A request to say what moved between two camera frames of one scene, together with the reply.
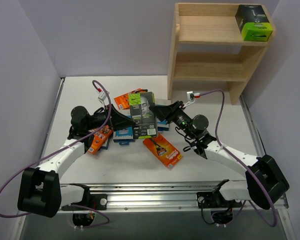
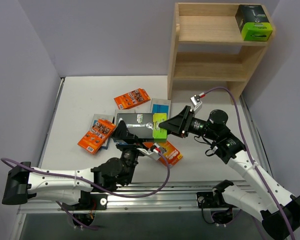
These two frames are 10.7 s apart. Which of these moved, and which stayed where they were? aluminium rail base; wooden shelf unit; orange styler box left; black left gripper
Moved: black left gripper
Stayed: aluminium rail base; orange styler box left; wooden shelf unit
